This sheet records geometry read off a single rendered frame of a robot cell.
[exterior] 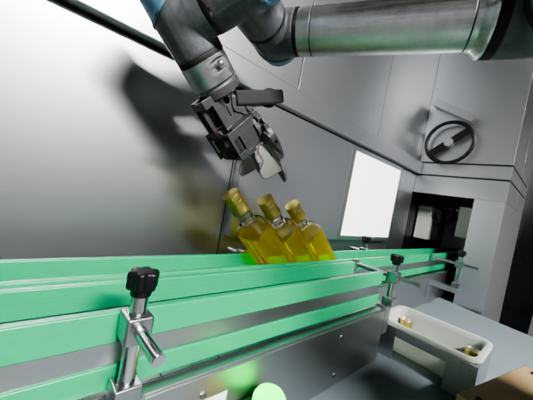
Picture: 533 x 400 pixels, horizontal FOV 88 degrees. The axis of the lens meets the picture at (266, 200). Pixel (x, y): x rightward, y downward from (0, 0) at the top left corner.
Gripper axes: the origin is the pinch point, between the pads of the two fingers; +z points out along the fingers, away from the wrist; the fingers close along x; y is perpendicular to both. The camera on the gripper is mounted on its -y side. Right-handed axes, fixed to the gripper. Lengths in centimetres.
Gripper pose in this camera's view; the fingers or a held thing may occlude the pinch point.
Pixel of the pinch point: (274, 172)
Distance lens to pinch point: 57.3
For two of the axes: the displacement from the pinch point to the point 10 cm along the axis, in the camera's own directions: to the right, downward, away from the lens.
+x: 6.6, 1.5, -7.3
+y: -6.1, 6.7, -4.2
